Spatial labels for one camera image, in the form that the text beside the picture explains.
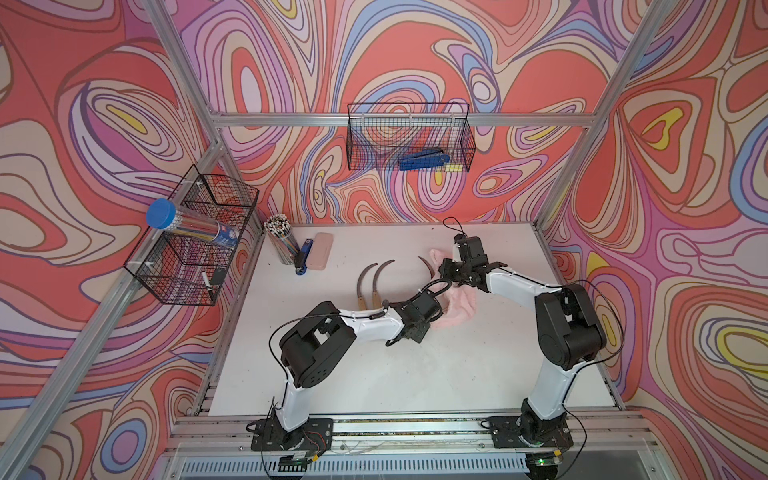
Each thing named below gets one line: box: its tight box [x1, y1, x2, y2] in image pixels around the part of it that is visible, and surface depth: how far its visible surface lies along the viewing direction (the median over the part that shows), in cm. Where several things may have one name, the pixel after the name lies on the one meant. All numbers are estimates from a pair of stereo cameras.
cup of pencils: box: [264, 214, 300, 265], surface depth 100 cm
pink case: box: [306, 232, 334, 271], surface depth 110 cm
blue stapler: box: [294, 238, 314, 276], surface depth 107 cm
